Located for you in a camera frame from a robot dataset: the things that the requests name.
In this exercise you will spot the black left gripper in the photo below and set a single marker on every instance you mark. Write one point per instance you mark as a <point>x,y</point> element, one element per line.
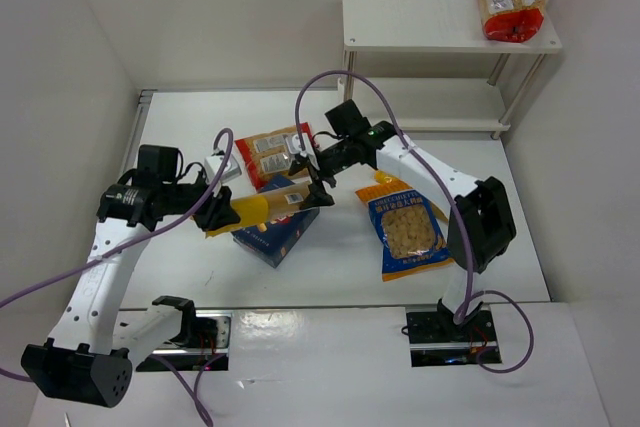
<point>215,213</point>

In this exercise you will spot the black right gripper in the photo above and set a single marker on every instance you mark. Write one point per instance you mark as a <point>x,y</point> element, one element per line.
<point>314,173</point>

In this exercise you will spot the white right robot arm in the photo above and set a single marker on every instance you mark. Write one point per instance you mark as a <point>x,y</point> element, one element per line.
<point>481,224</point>

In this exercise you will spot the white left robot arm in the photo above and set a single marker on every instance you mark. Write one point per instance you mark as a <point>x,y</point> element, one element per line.
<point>84,358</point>

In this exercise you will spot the blue Barilla pasta box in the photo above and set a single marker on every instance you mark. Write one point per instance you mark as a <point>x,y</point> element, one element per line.
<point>272,241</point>

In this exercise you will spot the white two-tier shelf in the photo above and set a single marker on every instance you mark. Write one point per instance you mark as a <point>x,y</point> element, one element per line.
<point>432,62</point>

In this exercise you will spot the red pasta bag on shelf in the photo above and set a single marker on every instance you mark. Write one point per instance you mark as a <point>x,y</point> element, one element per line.
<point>511,21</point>

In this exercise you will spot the red clear macaroni bag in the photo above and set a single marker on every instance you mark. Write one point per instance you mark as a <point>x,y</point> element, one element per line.
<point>265,155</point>

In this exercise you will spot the blue orange orecchiette bag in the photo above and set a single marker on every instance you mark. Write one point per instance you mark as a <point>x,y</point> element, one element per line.
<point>407,227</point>

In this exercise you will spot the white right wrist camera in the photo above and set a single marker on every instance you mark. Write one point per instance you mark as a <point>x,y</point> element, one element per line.
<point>299,147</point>

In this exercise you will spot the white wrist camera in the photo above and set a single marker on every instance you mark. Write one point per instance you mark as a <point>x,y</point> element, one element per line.
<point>299,147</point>
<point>214,165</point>

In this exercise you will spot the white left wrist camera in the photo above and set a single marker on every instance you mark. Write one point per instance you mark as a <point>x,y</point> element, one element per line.
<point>214,165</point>

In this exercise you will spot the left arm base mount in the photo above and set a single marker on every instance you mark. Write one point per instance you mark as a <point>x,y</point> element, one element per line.
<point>208,348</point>

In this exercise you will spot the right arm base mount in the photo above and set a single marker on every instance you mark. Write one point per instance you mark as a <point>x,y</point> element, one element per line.
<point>434,341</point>

